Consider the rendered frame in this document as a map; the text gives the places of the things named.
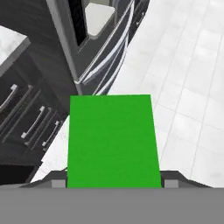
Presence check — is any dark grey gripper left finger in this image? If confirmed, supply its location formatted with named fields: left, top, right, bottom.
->
left=19, top=171, right=68, bottom=189

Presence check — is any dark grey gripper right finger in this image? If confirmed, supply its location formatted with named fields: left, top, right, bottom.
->
left=160, top=171, right=213, bottom=189

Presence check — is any green sponge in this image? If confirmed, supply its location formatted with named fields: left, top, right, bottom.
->
left=66, top=94, right=163, bottom=189

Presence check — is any dark drawer cabinet run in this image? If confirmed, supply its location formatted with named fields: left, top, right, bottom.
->
left=0, top=0, right=79, bottom=186

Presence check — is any dark grey fridge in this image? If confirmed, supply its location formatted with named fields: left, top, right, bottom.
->
left=45, top=0, right=151, bottom=96

